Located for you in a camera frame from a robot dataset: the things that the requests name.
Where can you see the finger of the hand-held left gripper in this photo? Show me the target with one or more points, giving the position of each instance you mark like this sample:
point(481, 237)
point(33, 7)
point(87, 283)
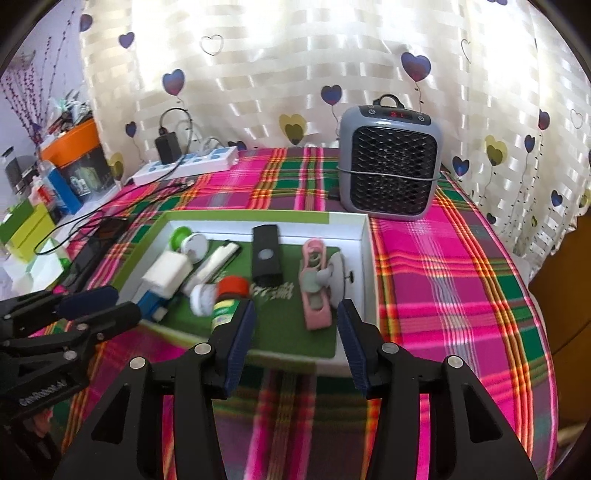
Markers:
point(120, 316)
point(92, 297)

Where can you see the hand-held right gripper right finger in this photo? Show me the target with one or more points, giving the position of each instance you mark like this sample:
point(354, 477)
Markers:
point(353, 350)

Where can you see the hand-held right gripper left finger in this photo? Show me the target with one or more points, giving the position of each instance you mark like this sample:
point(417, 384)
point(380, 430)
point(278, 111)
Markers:
point(240, 350)

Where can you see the small blue stick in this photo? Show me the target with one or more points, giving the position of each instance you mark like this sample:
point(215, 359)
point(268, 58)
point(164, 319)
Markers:
point(147, 304)

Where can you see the green and white cardboard box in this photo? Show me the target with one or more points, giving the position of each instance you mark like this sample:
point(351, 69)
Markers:
point(277, 323)

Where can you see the small white box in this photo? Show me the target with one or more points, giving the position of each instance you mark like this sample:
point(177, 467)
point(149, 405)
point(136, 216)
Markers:
point(164, 274)

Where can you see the brown bottle with red cap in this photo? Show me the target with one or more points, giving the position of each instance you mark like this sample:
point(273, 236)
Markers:
point(233, 287)

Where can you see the black piece with white buttons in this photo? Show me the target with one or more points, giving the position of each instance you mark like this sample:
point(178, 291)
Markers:
point(336, 277)

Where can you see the black textured one-button case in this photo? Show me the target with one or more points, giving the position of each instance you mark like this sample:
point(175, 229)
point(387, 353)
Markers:
point(267, 270)

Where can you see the silver tube with white cap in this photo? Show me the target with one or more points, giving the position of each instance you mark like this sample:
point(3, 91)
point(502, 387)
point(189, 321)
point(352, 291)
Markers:
point(217, 265)

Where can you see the black phone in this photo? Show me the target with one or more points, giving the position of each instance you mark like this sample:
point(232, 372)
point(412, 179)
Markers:
point(85, 263)

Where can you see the green tissue pack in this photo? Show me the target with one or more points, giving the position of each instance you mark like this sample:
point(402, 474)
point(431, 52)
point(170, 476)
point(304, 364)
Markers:
point(41, 272)

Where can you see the yellow-green cardboard box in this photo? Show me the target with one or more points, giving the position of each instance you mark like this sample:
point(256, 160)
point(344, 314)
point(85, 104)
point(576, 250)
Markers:
point(32, 235)

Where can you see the blue carton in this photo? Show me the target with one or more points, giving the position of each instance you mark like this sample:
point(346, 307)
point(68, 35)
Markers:
point(64, 194)

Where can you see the dark green cardboard box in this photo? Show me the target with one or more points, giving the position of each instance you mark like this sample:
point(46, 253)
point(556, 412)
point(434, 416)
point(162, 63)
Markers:
point(16, 221)

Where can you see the pink green plaid tablecloth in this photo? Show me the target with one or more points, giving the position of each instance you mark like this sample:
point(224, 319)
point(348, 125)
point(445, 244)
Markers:
point(461, 300)

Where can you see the glass jar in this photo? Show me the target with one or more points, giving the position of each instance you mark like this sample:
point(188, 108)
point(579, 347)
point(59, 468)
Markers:
point(11, 170)

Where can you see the orange tray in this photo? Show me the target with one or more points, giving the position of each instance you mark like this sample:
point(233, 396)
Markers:
point(74, 141)

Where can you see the black power adapter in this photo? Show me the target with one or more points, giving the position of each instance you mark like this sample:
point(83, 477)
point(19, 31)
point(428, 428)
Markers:
point(167, 146)

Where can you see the white power strip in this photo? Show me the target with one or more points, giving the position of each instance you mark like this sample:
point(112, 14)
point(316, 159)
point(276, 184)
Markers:
point(203, 161)

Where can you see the grey space heater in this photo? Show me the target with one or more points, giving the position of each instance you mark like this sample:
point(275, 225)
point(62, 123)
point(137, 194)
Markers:
point(392, 175)

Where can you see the pile of assorted small items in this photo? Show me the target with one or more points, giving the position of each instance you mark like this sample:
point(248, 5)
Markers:
point(69, 115)

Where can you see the purple flower branches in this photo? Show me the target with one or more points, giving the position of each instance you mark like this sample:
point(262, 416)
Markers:
point(23, 108)

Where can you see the white heart print curtain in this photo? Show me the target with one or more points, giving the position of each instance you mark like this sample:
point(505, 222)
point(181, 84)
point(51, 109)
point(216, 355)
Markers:
point(300, 55)

